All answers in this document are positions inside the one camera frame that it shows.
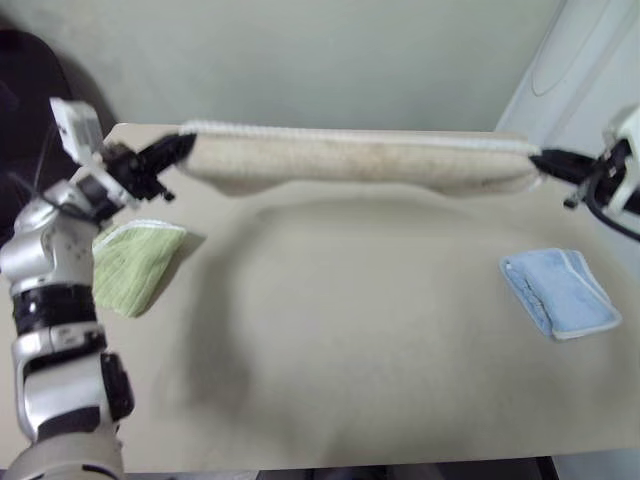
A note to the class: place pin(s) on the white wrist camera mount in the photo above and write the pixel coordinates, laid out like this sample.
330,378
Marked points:
625,127
76,125

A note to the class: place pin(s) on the folded green towel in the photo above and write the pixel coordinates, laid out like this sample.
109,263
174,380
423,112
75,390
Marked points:
132,267

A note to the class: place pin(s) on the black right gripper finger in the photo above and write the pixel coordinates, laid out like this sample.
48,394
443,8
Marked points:
562,170
570,157

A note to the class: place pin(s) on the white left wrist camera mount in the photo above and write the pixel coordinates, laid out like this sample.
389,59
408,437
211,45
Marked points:
76,125

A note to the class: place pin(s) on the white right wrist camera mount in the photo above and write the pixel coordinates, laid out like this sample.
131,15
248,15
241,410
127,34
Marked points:
625,127

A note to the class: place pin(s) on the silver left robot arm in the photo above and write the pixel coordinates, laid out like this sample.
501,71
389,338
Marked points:
35,250

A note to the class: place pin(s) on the folded blue towel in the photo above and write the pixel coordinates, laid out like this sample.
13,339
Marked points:
560,292

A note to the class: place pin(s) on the black chair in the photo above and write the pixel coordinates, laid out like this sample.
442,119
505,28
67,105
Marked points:
30,125

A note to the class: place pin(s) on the beige towel with white edge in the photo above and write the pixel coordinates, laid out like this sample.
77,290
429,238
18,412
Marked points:
350,160

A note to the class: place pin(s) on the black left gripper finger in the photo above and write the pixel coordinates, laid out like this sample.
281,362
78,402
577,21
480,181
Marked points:
172,160
167,145

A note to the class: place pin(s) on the white panel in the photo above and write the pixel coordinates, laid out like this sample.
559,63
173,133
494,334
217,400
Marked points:
575,65

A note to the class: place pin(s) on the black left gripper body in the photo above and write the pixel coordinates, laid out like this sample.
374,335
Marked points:
131,172

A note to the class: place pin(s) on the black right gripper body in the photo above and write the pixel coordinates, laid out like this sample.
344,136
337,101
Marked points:
605,177

